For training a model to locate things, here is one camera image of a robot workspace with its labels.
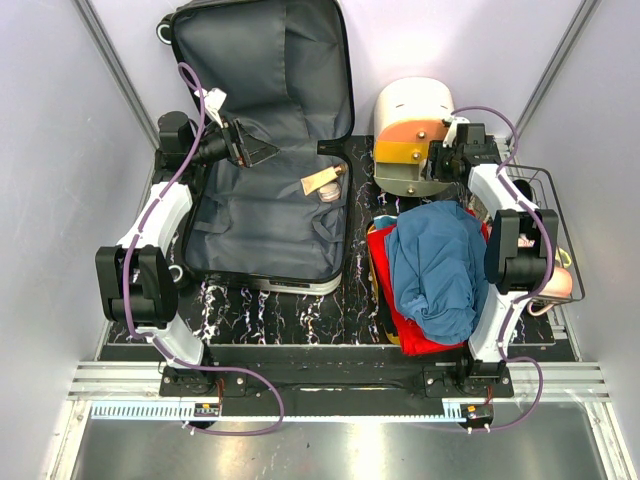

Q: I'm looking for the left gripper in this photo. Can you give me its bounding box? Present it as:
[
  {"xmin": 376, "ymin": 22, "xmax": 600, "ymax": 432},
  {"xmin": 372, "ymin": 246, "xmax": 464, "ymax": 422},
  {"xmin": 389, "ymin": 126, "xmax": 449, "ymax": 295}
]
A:
[{"xmin": 188, "ymin": 115, "xmax": 280, "ymax": 168}]

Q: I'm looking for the teal cream cartoon towel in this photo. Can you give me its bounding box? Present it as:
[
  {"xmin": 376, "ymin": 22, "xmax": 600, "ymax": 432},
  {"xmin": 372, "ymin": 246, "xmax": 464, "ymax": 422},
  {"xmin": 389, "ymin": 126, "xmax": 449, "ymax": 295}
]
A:
[{"xmin": 373, "ymin": 215, "xmax": 397, "ymax": 230}]

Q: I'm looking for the blue cloth garment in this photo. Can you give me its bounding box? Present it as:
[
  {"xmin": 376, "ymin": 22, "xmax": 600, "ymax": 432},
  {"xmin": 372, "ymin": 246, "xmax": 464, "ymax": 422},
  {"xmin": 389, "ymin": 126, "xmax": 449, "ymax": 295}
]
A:
[{"xmin": 384, "ymin": 200, "xmax": 489, "ymax": 345}]

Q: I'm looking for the white black space suitcase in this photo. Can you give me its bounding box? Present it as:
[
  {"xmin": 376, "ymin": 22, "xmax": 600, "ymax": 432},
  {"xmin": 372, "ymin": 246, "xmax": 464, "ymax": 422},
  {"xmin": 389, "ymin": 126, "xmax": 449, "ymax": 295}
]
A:
[{"xmin": 156, "ymin": 1, "xmax": 355, "ymax": 295}]

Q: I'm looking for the red cloth garment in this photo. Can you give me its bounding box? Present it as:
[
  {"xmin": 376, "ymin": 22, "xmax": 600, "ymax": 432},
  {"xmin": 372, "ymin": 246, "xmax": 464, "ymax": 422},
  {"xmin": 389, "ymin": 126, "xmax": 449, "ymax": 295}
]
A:
[{"xmin": 367, "ymin": 209, "xmax": 494, "ymax": 357}]

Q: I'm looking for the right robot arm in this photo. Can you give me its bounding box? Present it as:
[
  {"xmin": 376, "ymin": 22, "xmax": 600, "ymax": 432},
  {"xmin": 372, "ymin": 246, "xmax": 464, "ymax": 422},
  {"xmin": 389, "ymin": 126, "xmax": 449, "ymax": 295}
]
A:
[{"xmin": 427, "ymin": 116, "xmax": 559, "ymax": 397}]

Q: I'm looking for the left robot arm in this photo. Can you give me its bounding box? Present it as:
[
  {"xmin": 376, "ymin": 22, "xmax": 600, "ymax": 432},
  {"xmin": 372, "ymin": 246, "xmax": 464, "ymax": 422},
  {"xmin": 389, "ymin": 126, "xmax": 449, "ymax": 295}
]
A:
[{"xmin": 95, "ymin": 111, "xmax": 279, "ymax": 396}]

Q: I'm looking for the white orange drawer cabinet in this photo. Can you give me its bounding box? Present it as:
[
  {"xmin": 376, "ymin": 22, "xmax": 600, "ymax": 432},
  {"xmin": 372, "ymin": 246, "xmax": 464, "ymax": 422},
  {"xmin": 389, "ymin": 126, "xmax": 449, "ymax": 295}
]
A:
[{"xmin": 372, "ymin": 77, "xmax": 454, "ymax": 198}]

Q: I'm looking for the beige cosmetic bottle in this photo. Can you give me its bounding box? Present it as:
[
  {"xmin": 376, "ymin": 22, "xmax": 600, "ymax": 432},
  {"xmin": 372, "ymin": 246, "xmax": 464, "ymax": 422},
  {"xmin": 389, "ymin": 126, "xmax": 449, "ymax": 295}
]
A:
[{"xmin": 301, "ymin": 163, "xmax": 348, "ymax": 196}]

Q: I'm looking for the round cosmetic jar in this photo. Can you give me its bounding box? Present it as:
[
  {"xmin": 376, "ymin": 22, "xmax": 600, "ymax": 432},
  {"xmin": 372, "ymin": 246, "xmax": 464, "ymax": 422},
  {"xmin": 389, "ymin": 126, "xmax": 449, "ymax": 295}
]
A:
[{"xmin": 317, "ymin": 182, "xmax": 341, "ymax": 203}]

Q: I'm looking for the pink patterned mug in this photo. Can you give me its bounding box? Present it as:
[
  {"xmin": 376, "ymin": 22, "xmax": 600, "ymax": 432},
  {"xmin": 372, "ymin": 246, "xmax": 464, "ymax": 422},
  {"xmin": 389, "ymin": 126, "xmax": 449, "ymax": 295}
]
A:
[{"xmin": 518, "ymin": 234, "xmax": 535, "ymax": 248}]

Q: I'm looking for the yellow green mug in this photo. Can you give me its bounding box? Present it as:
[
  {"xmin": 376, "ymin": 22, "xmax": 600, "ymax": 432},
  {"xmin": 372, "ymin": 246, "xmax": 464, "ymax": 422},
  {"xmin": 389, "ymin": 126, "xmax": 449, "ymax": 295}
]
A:
[{"xmin": 554, "ymin": 246, "xmax": 573, "ymax": 269}]

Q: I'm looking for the plain pink mug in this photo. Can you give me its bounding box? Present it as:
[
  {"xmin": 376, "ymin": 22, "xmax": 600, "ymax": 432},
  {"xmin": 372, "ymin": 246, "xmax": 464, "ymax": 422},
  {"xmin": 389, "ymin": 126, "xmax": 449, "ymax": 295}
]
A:
[{"xmin": 526, "ymin": 267, "xmax": 573, "ymax": 317}]

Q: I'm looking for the black marble mat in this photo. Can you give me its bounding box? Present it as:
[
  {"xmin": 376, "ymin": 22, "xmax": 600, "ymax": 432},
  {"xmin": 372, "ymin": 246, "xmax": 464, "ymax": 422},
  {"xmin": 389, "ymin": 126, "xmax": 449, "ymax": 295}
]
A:
[{"xmin": 107, "ymin": 133, "xmax": 556, "ymax": 347}]

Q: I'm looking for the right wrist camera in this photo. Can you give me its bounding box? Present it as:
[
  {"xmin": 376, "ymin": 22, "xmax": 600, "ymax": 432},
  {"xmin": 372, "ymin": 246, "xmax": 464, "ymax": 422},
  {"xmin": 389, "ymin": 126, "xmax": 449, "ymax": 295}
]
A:
[{"xmin": 442, "ymin": 115, "xmax": 470, "ymax": 148}]

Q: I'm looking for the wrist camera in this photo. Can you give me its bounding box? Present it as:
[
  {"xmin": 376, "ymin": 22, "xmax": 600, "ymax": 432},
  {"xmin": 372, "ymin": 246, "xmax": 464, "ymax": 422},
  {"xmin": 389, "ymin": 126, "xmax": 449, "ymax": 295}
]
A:
[
  {"xmin": 204, "ymin": 88, "xmax": 227, "ymax": 127},
  {"xmin": 442, "ymin": 115, "xmax": 470, "ymax": 148}
]

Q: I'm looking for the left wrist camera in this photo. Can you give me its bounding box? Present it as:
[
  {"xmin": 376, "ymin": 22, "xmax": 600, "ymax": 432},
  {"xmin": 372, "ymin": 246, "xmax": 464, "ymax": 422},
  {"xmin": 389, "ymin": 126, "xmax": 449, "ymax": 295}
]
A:
[{"xmin": 204, "ymin": 88, "xmax": 227, "ymax": 127}]

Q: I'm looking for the black wire dish rack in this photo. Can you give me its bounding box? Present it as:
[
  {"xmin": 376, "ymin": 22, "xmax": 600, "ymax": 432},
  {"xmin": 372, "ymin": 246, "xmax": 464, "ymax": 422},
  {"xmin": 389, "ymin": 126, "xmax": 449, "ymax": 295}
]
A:
[{"xmin": 468, "ymin": 164, "xmax": 585, "ymax": 305}]

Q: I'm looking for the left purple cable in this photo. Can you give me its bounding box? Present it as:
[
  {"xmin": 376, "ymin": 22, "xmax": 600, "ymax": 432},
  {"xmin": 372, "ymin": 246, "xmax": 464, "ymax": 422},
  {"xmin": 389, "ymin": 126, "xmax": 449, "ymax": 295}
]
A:
[{"xmin": 122, "ymin": 62, "xmax": 286, "ymax": 437}]

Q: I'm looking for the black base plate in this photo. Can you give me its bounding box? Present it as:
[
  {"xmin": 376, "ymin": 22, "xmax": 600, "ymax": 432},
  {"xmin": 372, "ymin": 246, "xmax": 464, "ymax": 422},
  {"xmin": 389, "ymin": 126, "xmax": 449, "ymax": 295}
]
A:
[{"xmin": 99, "ymin": 345, "xmax": 514, "ymax": 419}]

